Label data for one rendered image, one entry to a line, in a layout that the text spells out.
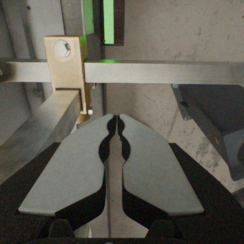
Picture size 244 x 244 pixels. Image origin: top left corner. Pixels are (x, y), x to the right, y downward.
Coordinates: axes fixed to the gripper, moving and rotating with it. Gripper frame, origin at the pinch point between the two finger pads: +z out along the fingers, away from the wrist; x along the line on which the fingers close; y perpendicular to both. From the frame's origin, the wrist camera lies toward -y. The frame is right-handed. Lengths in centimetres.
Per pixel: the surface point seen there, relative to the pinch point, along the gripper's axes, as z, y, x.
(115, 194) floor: 99, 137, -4
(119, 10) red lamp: 28.6, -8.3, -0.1
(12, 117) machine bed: 28.4, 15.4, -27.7
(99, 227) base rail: 29, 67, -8
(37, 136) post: 1.5, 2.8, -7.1
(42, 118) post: 4.8, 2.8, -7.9
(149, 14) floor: 99, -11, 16
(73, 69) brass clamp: 14.3, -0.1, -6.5
